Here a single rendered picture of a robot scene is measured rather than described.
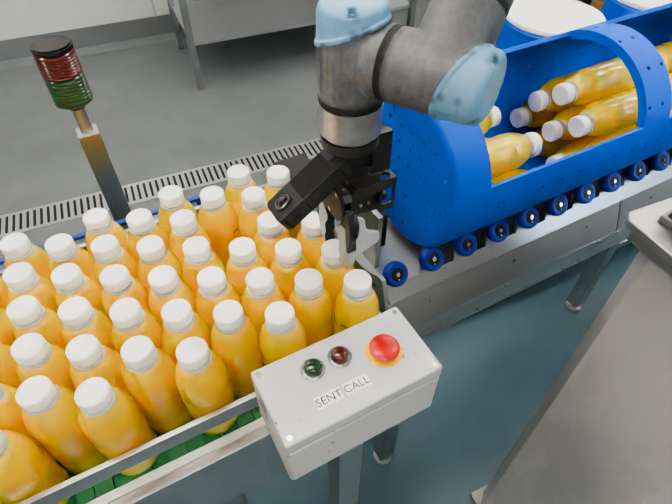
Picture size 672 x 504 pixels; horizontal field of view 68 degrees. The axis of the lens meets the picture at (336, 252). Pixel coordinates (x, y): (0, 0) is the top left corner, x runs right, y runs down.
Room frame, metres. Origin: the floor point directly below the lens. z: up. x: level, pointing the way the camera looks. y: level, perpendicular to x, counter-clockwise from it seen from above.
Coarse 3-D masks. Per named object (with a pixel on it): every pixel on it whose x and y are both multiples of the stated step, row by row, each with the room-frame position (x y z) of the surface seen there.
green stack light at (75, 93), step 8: (72, 80) 0.76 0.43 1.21; (80, 80) 0.77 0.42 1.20; (48, 88) 0.76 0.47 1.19; (56, 88) 0.75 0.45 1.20; (64, 88) 0.75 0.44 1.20; (72, 88) 0.76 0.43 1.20; (80, 88) 0.77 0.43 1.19; (88, 88) 0.78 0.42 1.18; (56, 96) 0.75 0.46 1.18; (64, 96) 0.75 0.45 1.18; (72, 96) 0.75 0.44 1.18; (80, 96) 0.76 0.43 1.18; (88, 96) 0.77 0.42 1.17; (56, 104) 0.76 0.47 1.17; (64, 104) 0.75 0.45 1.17; (72, 104) 0.75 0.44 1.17; (80, 104) 0.76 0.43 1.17
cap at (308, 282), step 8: (304, 272) 0.46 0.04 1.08; (312, 272) 0.46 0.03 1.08; (296, 280) 0.44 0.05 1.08; (304, 280) 0.44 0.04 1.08; (312, 280) 0.44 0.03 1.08; (320, 280) 0.44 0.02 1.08; (296, 288) 0.44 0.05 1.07; (304, 288) 0.43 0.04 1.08; (312, 288) 0.43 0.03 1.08; (320, 288) 0.44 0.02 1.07
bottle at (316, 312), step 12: (324, 288) 0.45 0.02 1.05; (288, 300) 0.45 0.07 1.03; (300, 300) 0.43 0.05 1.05; (312, 300) 0.43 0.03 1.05; (324, 300) 0.43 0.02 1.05; (300, 312) 0.42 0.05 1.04; (312, 312) 0.42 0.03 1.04; (324, 312) 0.42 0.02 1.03; (312, 324) 0.41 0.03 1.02; (324, 324) 0.42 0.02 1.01; (312, 336) 0.41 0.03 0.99; (324, 336) 0.42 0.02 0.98
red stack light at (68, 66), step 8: (72, 48) 0.79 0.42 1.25; (64, 56) 0.76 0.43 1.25; (72, 56) 0.77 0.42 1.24; (40, 64) 0.75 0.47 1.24; (48, 64) 0.75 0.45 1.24; (56, 64) 0.75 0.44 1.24; (64, 64) 0.76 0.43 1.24; (72, 64) 0.77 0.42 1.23; (80, 64) 0.79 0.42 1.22; (40, 72) 0.76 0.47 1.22; (48, 72) 0.75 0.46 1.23; (56, 72) 0.75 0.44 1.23; (64, 72) 0.76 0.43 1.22; (72, 72) 0.76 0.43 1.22; (80, 72) 0.78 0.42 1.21; (48, 80) 0.75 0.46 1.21; (56, 80) 0.75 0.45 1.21; (64, 80) 0.75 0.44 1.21
